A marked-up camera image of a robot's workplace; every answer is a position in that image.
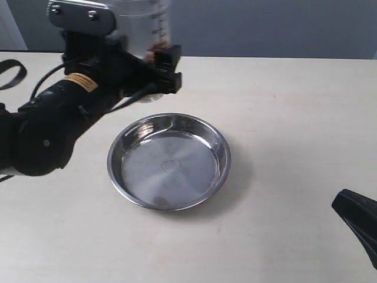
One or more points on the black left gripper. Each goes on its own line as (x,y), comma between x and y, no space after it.
(100,76)

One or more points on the clear plastic shaker bottle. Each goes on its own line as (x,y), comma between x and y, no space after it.
(146,23)

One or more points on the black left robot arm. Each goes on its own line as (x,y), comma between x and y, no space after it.
(35,142)

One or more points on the round stainless steel plate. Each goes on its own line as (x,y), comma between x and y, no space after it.
(169,162)

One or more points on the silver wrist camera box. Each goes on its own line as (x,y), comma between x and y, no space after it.
(87,17)

